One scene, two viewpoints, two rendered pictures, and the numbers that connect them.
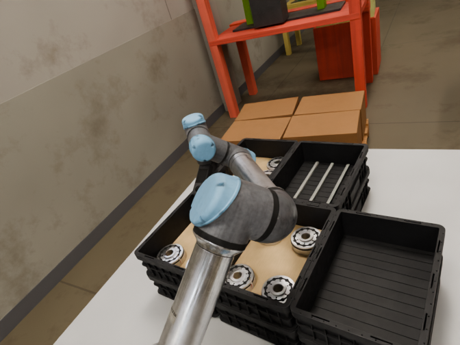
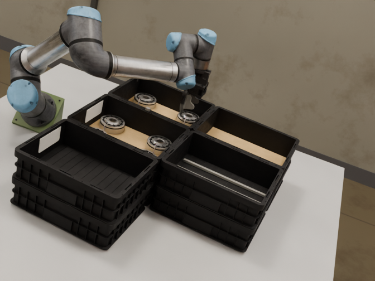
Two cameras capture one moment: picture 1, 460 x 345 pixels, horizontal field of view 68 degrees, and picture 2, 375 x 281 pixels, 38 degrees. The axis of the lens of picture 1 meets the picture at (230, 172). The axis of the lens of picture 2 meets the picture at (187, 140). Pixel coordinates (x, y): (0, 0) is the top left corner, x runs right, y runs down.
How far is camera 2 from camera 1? 1.81 m
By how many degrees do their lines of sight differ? 54
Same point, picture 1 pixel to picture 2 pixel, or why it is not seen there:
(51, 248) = (237, 105)
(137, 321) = not seen: hidden behind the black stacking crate
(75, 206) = (283, 104)
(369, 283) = (91, 179)
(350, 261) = (115, 177)
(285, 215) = (76, 48)
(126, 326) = not seen: hidden behind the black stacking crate
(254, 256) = (135, 137)
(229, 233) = (63, 26)
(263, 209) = (75, 33)
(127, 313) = not seen: hidden behind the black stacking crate
